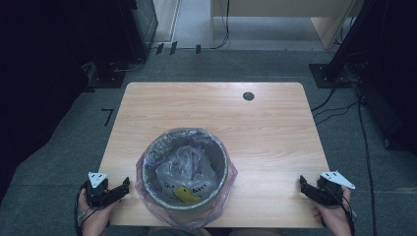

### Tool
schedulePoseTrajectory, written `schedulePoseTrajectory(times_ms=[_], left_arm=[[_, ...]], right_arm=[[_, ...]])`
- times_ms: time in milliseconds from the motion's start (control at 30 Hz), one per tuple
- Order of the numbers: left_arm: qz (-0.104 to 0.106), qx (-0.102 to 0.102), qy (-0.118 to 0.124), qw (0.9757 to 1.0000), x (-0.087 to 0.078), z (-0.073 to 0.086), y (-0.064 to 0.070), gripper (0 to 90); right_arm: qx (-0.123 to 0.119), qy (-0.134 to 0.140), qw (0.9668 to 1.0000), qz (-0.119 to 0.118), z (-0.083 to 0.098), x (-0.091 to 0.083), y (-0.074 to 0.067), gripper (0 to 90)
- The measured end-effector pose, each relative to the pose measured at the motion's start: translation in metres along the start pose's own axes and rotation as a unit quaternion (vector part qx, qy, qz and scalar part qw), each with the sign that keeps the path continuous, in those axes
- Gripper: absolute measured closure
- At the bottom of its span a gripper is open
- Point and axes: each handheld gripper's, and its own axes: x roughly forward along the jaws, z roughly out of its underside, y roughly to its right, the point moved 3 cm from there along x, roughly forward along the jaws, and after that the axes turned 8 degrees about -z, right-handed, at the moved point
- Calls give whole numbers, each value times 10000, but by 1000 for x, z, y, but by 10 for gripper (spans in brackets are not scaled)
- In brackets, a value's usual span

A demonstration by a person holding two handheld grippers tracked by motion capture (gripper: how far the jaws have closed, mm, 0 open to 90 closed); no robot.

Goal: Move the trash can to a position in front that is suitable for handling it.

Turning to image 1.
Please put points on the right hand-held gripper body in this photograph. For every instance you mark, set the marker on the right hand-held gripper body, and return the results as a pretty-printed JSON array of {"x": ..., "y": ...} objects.
[{"x": 331, "y": 190}]

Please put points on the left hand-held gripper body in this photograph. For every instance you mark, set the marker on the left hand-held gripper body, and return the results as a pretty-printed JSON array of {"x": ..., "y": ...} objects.
[{"x": 97, "y": 191}]

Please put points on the person's left hand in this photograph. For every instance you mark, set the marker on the person's left hand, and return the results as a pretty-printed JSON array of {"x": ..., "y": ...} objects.
[{"x": 95, "y": 219}]

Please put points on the person's right hand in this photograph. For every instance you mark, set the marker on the person's right hand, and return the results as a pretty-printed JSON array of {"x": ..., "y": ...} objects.
[{"x": 332, "y": 219}]

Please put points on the crumpled clear plastic bag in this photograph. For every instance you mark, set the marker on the crumpled clear plastic bag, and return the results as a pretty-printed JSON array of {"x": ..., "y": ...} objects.
[{"x": 188, "y": 165}]

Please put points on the grey bin with plastic liner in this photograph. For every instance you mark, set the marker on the grey bin with plastic liner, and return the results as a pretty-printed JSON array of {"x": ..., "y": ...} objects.
[{"x": 226, "y": 183}]

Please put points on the grey round trash bin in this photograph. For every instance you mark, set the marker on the grey round trash bin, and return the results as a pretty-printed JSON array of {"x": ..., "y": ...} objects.
[{"x": 219, "y": 154}]

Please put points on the dark round table grommet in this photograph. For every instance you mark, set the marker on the dark round table grommet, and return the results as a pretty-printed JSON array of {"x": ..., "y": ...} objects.
[{"x": 248, "y": 96}]

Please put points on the black curtain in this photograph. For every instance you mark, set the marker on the black curtain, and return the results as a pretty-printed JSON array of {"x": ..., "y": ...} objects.
[
  {"x": 42, "y": 65},
  {"x": 393, "y": 49}
]

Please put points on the white cabinet panel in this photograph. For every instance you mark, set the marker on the white cabinet panel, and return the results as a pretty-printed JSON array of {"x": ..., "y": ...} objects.
[{"x": 165, "y": 19}]

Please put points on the light wooden desk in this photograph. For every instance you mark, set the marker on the light wooden desk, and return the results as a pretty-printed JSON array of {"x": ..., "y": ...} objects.
[{"x": 278, "y": 7}]

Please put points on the black stand base plate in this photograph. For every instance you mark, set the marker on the black stand base plate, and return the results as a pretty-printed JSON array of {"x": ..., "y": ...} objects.
[
  {"x": 108, "y": 79},
  {"x": 323, "y": 76}
]

